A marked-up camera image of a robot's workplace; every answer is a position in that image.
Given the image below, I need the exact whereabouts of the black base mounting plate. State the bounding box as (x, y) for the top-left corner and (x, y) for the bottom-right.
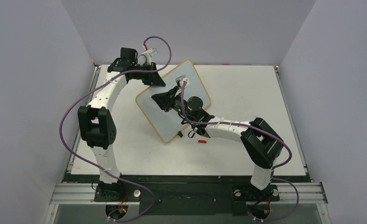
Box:
(93, 175), (280, 218)

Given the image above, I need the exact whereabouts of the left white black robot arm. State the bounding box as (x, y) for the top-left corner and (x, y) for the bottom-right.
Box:
(77, 47), (166, 201)

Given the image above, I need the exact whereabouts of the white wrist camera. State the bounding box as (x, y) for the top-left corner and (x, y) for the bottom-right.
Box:
(142, 48), (158, 64)
(175, 75), (190, 94)

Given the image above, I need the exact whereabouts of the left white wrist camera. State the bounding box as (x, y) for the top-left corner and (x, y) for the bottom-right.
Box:
(142, 48), (158, 64)

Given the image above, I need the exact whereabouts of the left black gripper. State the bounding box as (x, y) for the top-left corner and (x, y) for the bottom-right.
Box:
(131, 63), (166, 86)

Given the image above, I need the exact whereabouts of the aluminium rail frame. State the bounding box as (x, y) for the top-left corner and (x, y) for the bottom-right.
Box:
(45, 182), (331, 224)

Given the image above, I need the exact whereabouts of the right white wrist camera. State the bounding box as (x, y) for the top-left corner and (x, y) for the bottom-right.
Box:
(175, 75), (190, 94)

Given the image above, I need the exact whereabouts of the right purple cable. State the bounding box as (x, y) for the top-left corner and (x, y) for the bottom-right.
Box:
(178, 81), (300, 223)

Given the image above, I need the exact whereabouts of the yellow framed whiteboard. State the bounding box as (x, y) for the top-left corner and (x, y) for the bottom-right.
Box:
(135, 59), (211, 143)

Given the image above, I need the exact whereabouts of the purple cable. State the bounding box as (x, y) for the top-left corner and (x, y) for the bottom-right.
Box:
(58, 35), (173, 223)
(178, 81), (300, 223)

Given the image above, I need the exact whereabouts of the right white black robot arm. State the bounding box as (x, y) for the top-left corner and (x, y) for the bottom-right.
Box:
(151, 86), (286, 201)

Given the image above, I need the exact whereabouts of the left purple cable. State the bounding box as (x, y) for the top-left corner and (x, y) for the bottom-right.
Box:
(58, 35), (173, 223)

